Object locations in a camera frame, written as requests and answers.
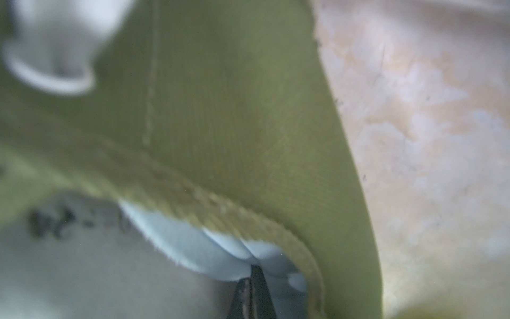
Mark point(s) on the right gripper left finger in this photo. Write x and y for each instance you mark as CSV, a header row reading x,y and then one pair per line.
x,y
241,302

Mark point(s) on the olive green shoe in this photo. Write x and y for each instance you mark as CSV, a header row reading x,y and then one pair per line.
x,y
217,113

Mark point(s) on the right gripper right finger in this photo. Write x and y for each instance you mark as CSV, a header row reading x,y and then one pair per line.
x,y
261,305

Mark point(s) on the grey-blue insole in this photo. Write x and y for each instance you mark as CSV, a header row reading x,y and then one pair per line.
x,y
223,257

